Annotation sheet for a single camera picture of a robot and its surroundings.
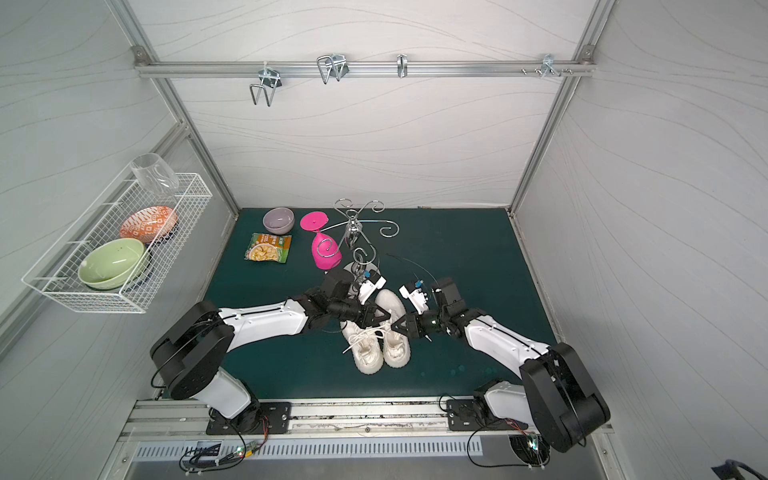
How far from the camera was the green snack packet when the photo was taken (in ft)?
3.49

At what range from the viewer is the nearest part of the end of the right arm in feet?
2.14

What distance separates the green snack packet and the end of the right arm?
56cm
